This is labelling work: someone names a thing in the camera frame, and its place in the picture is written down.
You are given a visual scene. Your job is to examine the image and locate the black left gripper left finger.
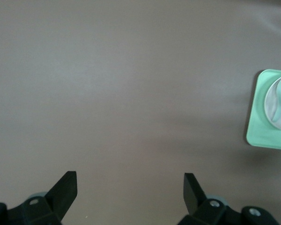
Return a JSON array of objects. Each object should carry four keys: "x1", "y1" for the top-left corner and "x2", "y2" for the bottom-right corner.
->
[{"x1": 0, "y1": 171, "x2": 78, "y2": 225}]

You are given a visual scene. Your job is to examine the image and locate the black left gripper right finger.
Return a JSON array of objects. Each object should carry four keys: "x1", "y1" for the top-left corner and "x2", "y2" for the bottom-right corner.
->
[{"x1": 178, "y1": 172, "x2": 279, "y2": 225}]

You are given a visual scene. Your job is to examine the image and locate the light green rectangular tray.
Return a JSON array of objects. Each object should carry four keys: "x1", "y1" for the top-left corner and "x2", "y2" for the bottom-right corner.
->
[{"x1": 244, "y1": 68, "x2": 281, "y2": 150}]

